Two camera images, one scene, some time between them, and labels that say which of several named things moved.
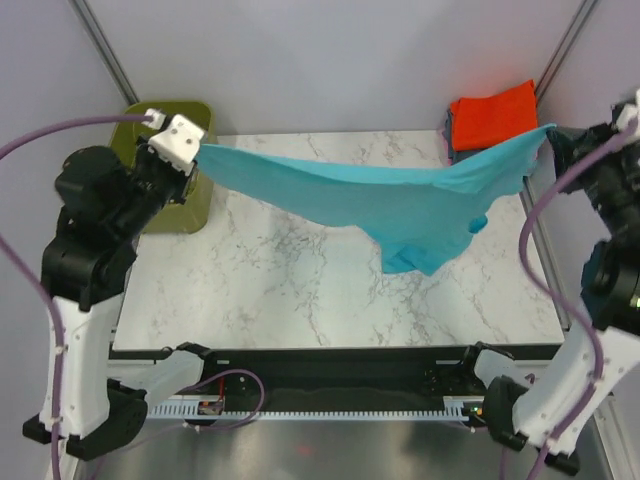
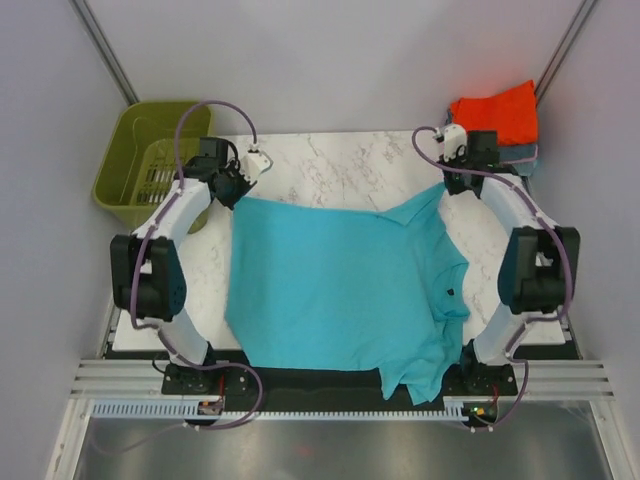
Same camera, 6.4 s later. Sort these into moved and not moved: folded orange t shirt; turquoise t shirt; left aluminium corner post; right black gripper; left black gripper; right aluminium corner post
Moved: turquoise t shirt; right black gripper; left black gripper
Not moved: folded orange t shirt; right aluminium corner post; left aluminium corner post
